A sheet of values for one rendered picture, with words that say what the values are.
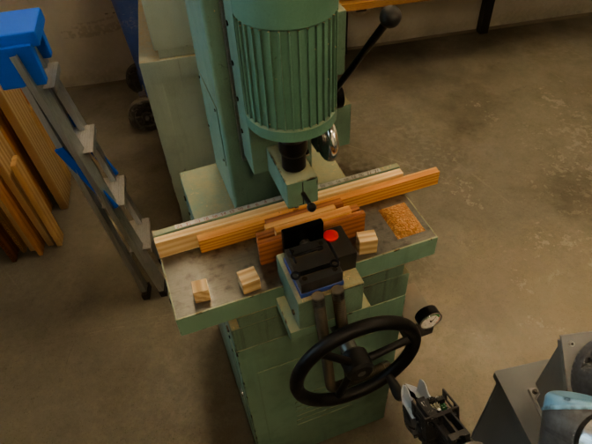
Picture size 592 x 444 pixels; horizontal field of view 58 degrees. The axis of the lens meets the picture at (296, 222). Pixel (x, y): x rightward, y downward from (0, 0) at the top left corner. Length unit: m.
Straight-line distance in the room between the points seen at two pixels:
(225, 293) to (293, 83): 0.47
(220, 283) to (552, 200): 1.97
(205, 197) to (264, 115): 0.56
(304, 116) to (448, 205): 1.74
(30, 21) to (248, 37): 0.92
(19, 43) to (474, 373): 1.80
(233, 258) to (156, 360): 1.03
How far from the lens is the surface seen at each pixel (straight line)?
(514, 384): 1.48
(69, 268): 2.57
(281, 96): 0.94
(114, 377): 2.17
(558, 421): 1.01
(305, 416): 1.70
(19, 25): 1.71
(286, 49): 0.89
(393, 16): 0.90
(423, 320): 1.37
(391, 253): 1.20
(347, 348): 1.13
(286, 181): 1.10
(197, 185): 1.53
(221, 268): 1.18
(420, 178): 1.32
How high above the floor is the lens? 1.80
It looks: 46 degrees down
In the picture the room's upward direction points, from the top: 3 degrees counter-clockwise
